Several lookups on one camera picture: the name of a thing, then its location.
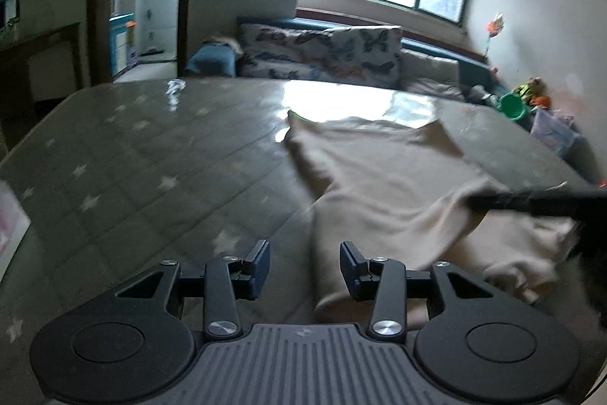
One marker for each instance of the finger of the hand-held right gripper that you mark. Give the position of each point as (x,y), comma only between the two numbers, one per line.
(536,201)

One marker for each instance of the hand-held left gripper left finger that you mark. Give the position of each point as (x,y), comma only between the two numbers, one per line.
(261,265)

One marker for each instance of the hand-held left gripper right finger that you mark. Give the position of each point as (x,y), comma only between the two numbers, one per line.
(348,267)

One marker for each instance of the beige garment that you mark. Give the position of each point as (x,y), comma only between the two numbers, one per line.
(403,196)

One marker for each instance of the clear plastic box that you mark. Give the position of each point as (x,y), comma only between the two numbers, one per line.
(552,132)

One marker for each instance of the green plastic bucket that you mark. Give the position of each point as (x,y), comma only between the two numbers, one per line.
(512,106)

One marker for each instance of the colourful plush toy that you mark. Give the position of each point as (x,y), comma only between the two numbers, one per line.
(531,92)

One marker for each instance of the grey plush toy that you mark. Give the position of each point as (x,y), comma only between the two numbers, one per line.
(481,94)

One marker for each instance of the teal sofa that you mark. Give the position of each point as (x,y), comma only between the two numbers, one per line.
(474,73)

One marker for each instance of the grey pillow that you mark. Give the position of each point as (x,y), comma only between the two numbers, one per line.
(431,73)

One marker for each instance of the colourful pinwheel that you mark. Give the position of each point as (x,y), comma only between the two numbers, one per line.
(495,25)

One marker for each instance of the blue quilted cloth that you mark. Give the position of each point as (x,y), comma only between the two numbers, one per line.
(211,61)

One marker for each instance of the butterfly print cushion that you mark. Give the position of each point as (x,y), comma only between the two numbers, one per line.
(367,56)
(284,49)

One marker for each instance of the beige towel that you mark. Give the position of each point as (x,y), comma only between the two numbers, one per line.
(223,42)

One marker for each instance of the white pink tissue packet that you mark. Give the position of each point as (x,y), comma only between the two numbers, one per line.
(9,220)

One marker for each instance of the stacked plastic stools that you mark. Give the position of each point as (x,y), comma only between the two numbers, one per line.
(132,42)

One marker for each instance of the blue white cabinet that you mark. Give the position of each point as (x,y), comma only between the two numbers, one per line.
(118,47)

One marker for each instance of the dark wooden counter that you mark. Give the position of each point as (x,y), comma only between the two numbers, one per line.
(47,49)

